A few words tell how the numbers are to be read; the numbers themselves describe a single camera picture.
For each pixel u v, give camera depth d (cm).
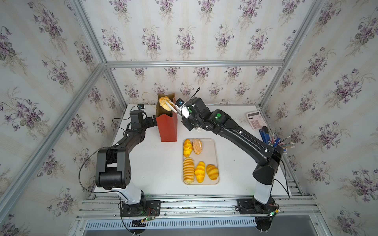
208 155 93
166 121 84
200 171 84
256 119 110
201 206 75
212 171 82
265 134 99
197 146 91
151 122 84
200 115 53
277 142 86
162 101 76
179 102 61
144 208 68
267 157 44
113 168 45
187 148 92
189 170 82
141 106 80
